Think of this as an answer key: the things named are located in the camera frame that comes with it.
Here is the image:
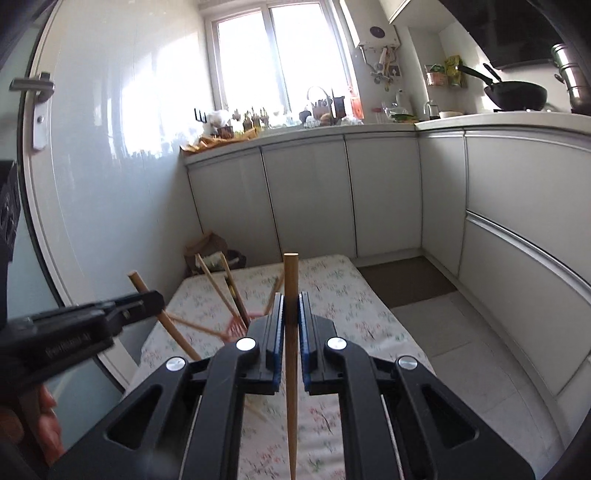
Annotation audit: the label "black wok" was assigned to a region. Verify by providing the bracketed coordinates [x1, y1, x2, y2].
[457, 65, 548, 112]

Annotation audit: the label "steel stock pot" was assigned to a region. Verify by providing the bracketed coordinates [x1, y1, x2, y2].
[550, 43, 591, 114]

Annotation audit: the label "person's left hand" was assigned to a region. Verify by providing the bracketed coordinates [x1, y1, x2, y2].
[0, 384, 64, 467]

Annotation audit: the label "kitchen window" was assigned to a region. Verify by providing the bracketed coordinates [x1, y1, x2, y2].
[205, 0, 358, 124]

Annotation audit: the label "floral tablecloth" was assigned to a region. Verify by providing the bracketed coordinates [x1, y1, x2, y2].
[122, 254, 437, 480]

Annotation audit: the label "metal kitchen faucet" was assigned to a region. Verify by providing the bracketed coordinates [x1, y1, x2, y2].
[307, 85, 334, 112]

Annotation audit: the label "dark handled utensil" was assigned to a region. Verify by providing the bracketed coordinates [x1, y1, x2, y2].
[224, 275, 251, 320]

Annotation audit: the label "dark floor mat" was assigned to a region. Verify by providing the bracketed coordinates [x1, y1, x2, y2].
[358, 256, 458, 308]

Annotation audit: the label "brown paper bag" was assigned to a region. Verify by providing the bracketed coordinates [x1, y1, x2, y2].
[184, 231, 229, 278]

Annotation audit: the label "thin pale wooden stick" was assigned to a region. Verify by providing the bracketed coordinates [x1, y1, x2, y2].
[265, 272, 285, 317]

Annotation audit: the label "white water heater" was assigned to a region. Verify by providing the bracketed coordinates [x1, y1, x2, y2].
[353, 18, 402, 49]

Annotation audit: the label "dark range hood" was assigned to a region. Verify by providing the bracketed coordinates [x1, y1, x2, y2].
[438, 0, 570, 71]

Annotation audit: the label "yellow packets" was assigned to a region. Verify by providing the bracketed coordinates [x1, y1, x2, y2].
[181, 131, 258, 153]

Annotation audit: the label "row of condiment bottles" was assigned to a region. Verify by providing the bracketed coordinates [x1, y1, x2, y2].
[233, 107, 271, 131]

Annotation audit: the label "thick wooden chopstick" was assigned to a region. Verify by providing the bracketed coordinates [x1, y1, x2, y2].
[128, 271, 202, 361]
[283, 252, 300, 480]

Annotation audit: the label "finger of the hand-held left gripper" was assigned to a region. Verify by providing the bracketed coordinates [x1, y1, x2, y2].
[104, 290, 165, 337]

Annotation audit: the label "metal door handle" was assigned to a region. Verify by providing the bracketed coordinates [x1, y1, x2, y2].
[9, 71, 56, 152]

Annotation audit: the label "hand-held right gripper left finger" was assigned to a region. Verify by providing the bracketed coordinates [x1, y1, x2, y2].
[46, 292, 286, 480]

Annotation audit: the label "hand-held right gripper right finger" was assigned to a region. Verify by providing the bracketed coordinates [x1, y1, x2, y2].
[298, 291, 536, 480]

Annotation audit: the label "water heater pipes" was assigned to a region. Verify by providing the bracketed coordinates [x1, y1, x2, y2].
[361, 46, 400, 85]

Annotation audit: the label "white wall cabinet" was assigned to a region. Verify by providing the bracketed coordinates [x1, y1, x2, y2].
[379, 0, 459, 27]

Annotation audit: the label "thin wooden chopstick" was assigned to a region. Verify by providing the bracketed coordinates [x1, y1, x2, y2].
[195, 253, 243, 326]
[219, 253, 241, 301]

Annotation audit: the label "white framed glass door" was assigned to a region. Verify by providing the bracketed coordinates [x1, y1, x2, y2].
[0, 0, 139, 462]

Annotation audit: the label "green packet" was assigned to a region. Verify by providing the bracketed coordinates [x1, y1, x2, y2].
[445, 55, 466, 88]

